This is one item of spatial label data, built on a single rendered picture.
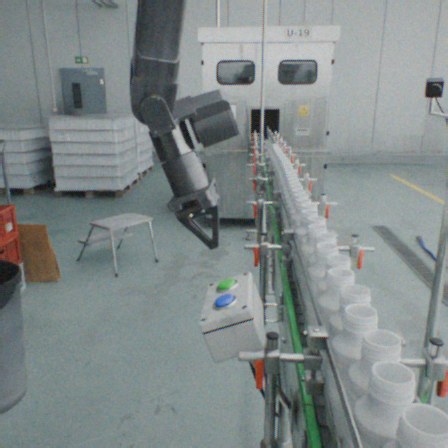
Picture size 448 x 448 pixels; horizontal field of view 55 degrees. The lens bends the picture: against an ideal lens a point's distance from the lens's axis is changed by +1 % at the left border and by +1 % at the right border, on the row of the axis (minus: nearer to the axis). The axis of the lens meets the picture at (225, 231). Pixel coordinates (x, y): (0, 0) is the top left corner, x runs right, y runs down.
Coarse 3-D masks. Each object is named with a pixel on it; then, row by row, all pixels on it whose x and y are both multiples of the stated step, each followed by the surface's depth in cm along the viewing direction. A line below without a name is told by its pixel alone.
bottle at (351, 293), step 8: (344, 288) 57; (352, 288) 58; (360, 288) 58; (344, 296) 56; (352, 296) 55; (360, 296) 55; (368, 296) 55; (344, 304) 56; (368, 304) 56; (336, 312) 58; (344, 312) 56; (336, 320) 57; (336, 328) 56; (328, 360) 59; (328, 368) 59; (328, 376) 59
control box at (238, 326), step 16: (208, 288) 73; (240, 288) 68; (256, 288) 73; (208, 304) 66; (240, 304) 62; (256, 304) 67; (208, 320) 61; (224, 320) 61; (240, 320) 61; (256, 320) 62; (208, 336) 62; (224, 336) 62; (240, 336) 62; (256, 336) 61; (224, 352) 63; (288, 400) 72
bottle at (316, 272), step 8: (320, 248) 72; (328, 248) 75; (336, 248) 72; (320, 256) 73; (320, 264) 73; (312, 272) 73; (320, 272) 72; (312, 280) 73; (312, 288) 74; (312, 312) 75; (312, 320) 75
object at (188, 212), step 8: (184, 208) 66; (192, 208) 64; (200, 208) 64; (208, 208) 64; (216, 208) 64; (176, 216) 65; (184, 216) 65; (192, 216) 66; (200, 216) 66; (216, 216) 65; (184, 224) 66; (192, 224) 66; (216, 224) 66; (192, 232) 67; (200, 232) 67; (216, 232) 67; (208, 240) 68; (216, 240) 68
